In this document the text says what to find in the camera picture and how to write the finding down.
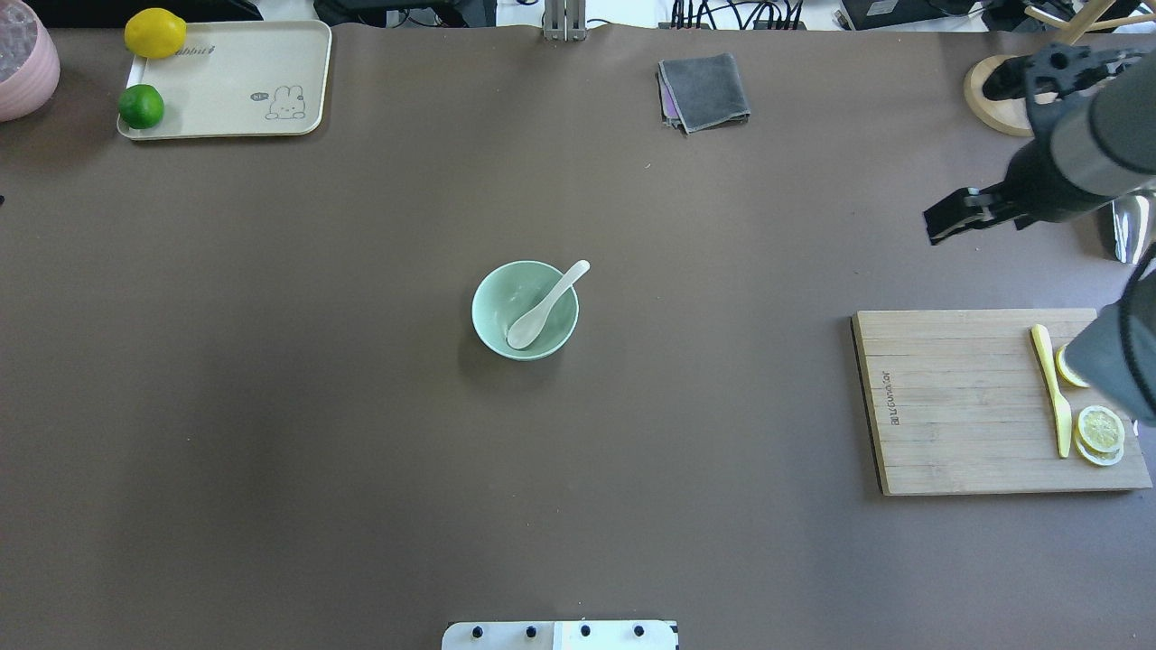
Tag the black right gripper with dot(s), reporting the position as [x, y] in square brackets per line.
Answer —
[1035, 186]

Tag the white ceramic spoon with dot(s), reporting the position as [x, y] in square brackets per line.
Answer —
[527, 328]

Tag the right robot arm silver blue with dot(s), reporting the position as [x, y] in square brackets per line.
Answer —
[1088, 155]

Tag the mint green bowl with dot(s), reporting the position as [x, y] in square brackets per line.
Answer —
[507, 293]

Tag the pink bowl with ice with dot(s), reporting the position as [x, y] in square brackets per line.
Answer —
[30, 66]

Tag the wooden mug tree stand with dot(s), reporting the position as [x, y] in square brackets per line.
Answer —
[994, 86]

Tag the metal scoop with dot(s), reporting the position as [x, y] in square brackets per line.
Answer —
[1125, 226]

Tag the lemon slice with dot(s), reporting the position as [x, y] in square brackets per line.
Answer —
[1099, 436]
[1066, 371]

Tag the wooden cutting board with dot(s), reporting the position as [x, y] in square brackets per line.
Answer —
[958, 405]

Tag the yellow plastic knife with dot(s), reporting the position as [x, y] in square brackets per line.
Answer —
[1062, 412]

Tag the grey folded cloth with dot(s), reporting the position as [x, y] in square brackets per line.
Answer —
[702, 93]

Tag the cream plastic tray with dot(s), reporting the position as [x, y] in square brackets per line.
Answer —
[235, 79]

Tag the yellow lemon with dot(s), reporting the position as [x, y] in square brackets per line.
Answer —
[155, 33]

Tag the green lime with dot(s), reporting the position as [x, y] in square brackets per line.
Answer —
[141, 106]

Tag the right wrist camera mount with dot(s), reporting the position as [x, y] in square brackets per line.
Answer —
[1069, 70]

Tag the aluminium frame post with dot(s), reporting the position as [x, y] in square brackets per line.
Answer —
[565, 20]

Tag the white camera post base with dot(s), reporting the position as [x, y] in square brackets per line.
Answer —
[600, 633]

